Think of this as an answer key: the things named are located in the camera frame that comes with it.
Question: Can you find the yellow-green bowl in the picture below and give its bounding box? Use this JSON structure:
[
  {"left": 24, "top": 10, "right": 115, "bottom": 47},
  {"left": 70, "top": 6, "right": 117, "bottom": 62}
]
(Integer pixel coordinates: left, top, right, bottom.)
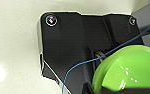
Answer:
[{"left": 91, "top": 44, "right": 150, "bottom": 94}]

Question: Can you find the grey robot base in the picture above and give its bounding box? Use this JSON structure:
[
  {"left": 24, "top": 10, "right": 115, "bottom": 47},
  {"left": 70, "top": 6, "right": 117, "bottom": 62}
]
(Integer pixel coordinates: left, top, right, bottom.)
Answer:
[{"left": 38, "top": 11, "right": 149, "bottom": 94}]

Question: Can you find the round base bolt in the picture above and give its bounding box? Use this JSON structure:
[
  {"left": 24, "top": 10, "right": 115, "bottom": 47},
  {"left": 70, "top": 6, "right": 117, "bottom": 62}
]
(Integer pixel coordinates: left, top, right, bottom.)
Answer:
[
  {"left": 45, "top": 14, "right": 58, "bottom": 27},
  {"left": 128, "top": 16, "right": 138, "bottom": 26}
]

